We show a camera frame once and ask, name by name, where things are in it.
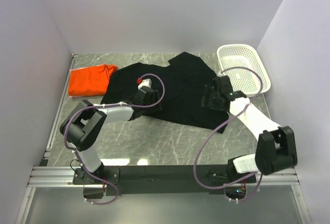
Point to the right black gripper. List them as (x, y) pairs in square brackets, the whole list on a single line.
[(208, 97)]

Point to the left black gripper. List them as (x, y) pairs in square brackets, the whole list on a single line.
[(157, 98)]

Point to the black t-shirt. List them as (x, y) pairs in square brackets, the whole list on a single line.
[(181, 84)]

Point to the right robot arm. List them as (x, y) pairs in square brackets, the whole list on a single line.
[(276, 149)]

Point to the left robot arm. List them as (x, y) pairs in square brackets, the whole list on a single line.
[(82, 127)]

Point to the white perforated plastic basket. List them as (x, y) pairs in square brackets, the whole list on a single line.
[(242, 64)]

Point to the folded orange t-shirt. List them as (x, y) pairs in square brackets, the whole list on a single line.
[(90, 81)]

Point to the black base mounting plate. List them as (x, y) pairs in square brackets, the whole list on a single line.
[(156, 179)]

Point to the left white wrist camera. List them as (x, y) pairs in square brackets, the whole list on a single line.
[(144, 83)]

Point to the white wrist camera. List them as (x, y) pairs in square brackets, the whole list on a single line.
[(220, 74), (144, 83)]

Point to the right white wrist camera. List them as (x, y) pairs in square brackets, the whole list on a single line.
[(220, 74)]

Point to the aluminium frame rail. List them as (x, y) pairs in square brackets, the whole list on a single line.
[(44, 176)]

